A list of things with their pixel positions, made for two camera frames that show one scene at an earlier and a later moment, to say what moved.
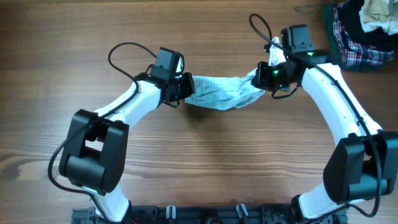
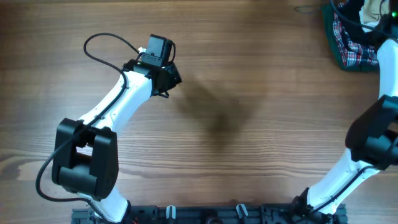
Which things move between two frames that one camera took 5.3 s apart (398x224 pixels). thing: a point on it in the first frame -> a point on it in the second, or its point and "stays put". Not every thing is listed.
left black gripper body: [181, 87] -> [171, 78]
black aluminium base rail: [220, 214] stays put
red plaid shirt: [355, 55] stays put
